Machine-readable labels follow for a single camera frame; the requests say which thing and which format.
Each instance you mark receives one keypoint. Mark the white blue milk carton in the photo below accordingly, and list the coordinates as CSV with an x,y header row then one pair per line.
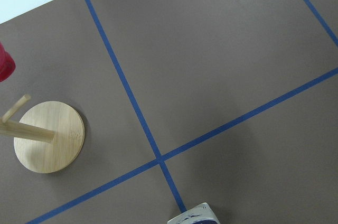
x,y
199,214

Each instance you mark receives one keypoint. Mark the red plastic cup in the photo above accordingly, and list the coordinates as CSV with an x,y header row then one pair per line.
x,y
7,64

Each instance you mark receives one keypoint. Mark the wooden cup tree stand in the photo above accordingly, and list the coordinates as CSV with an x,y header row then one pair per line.
x,y
48,137

